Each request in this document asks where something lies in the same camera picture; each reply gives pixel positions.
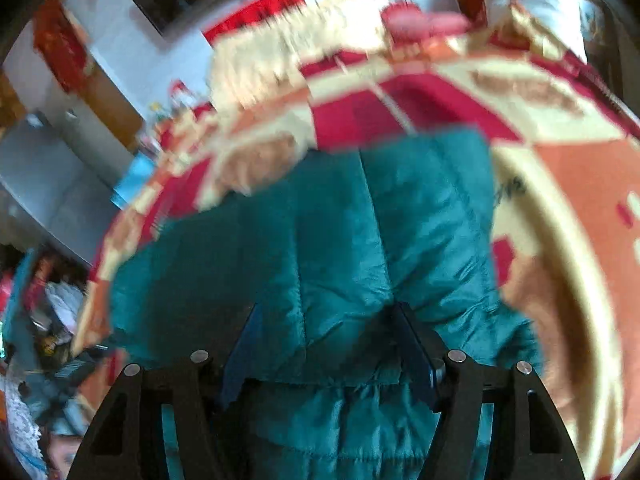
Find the red hanging chinese decoration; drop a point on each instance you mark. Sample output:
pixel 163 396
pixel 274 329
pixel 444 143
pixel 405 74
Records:
pixel 61 46

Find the pink ruffled heart cushion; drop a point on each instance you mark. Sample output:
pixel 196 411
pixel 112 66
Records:
pixel 407 23

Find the red orange patterned blanket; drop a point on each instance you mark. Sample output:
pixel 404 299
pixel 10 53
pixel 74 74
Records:
pixel 565 227

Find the grey refrigerator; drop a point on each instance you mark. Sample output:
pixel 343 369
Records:
pixel 57 183

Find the teal quilted down jacket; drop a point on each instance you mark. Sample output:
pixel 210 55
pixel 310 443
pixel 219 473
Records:
pixel 321 253

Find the light blue paper bag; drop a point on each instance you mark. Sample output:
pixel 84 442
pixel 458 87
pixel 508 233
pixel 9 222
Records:
pixel 138 172

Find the cream fringed pillow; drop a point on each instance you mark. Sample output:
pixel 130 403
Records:
pixel 251 64

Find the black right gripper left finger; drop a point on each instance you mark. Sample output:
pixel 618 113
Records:
pixel 176 421

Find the red banner with characters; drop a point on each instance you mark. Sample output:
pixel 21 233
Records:
pixel 250 13

